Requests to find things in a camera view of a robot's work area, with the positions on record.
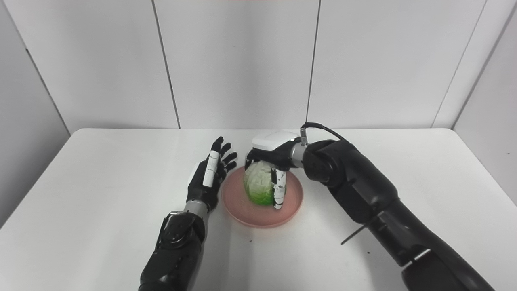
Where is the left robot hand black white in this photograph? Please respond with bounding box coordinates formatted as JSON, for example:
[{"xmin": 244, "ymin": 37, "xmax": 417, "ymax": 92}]
[{"xmin": 186, "ymin": 136, "xmax": 238, "ymax": 213}]

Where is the pink round plate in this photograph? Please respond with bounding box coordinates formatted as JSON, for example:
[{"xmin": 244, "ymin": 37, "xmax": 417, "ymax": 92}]
[{"xmin": 221, "ymin": 166, "xmax": 304, "ymax": 228}]

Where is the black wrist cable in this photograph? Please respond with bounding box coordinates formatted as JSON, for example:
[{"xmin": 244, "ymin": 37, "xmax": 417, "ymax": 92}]
[{"xmin": 300, "ymin": 122, "xmax": 349, "ymax": 144}]

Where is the green white cabbage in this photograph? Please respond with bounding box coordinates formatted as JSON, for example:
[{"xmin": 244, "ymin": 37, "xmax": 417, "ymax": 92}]
[{"xmin": 243, "ymin": 161, "xmax": 287, "ymax": 206}]

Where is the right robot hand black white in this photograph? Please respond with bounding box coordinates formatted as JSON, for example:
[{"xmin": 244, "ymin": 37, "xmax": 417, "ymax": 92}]
[{"xmin": 244, "ymin": 129, "xmax": 300, "ymax": 210}]

